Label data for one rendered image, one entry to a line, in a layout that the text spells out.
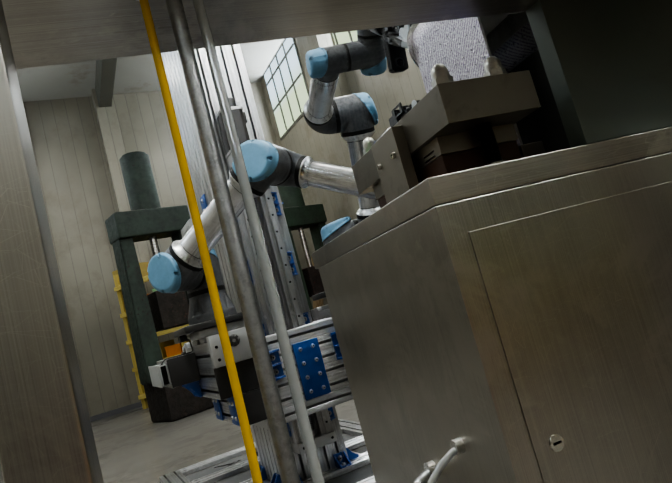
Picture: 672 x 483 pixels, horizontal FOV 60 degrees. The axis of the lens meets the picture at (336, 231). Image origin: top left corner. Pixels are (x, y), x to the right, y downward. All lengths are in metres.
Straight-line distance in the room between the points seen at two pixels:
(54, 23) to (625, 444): 0.88
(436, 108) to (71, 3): 0.49
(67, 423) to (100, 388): 9.73
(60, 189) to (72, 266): 1.30
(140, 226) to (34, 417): 6.67
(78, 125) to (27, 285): 10.53
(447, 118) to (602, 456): 0.50
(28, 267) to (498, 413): 0.57
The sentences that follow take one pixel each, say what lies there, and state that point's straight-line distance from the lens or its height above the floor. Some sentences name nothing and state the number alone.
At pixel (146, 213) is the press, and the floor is 2.37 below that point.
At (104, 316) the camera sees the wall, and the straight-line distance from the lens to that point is 10.29.
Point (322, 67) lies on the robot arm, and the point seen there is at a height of 1.38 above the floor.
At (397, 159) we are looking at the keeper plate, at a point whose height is 0.97.
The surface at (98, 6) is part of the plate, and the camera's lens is 0.72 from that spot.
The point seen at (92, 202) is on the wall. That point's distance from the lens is 10.61.
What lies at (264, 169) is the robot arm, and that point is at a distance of 1.57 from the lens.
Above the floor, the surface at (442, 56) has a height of 1.18.
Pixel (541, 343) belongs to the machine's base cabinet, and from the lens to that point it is 0.85.
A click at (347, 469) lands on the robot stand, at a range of 2.14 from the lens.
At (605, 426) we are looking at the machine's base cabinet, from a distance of 0.91.
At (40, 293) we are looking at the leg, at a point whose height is 0.84.
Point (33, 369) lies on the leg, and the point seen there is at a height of 0.78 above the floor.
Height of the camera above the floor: 0.77
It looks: 7 degrees up
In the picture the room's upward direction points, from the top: 15 degrees counter-clockwise
